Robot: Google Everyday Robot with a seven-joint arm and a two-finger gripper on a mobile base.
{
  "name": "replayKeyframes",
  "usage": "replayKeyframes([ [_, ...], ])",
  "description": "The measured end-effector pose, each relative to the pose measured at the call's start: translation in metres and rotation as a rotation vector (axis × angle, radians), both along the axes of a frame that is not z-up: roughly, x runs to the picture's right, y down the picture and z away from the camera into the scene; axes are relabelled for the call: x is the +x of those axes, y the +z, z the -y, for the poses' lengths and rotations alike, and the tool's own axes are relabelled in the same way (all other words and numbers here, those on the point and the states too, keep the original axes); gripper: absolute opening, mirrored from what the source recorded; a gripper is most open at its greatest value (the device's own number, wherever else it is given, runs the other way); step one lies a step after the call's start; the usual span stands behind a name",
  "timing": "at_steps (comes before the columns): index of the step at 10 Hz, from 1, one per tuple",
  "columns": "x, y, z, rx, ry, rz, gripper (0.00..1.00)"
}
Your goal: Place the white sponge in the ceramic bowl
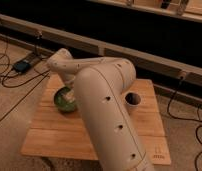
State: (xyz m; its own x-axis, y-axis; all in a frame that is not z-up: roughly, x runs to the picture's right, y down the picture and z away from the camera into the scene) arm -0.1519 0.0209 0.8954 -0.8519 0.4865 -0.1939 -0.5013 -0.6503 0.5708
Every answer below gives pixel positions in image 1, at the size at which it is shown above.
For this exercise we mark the black power adapter box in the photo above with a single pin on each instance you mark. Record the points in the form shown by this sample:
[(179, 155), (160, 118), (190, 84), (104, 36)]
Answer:
[(21, 66)]

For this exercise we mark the green ceramic bowl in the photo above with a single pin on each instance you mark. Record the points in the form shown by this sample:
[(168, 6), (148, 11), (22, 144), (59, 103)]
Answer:
[(61, 104)]

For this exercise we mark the long baseboard rail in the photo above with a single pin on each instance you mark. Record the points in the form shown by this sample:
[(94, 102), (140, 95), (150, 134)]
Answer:
[(144, 60)]

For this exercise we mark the wooden table board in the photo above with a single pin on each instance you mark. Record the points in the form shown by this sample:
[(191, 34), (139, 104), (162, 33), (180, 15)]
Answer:
[(52, 134)]

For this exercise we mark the white paper cup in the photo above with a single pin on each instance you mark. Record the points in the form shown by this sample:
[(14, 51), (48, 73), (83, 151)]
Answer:
[(132, 100)]

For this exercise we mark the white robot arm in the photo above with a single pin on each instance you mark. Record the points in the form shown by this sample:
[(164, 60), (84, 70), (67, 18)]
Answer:
[(97, 84)]

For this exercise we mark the white sponge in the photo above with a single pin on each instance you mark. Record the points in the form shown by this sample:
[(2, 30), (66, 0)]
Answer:
[(69, 97)]

